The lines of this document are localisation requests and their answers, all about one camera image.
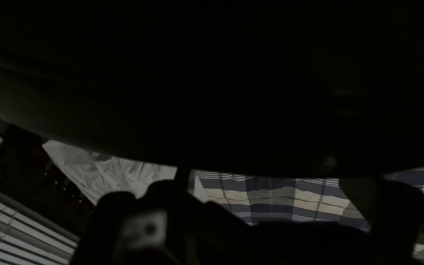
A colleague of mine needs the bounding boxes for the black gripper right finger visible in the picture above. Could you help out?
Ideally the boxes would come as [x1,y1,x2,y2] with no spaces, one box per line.
[337,175,423,265]

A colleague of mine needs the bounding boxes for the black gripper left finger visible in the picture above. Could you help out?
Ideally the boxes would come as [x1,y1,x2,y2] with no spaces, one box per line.
[71,190,141,265]

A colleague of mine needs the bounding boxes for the black chair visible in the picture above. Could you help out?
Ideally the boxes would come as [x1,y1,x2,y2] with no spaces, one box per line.
[0,0,424,183]

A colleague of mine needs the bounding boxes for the white bed sheet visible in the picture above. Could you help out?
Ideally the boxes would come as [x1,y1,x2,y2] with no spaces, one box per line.
[41,139,180,206]

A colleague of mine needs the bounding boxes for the white window blinds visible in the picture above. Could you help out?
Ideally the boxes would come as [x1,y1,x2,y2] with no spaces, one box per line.
[0,189,80,265]

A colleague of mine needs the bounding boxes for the plaid blue beige blanket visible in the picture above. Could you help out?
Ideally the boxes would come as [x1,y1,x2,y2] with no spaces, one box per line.
[190,161,424,233]

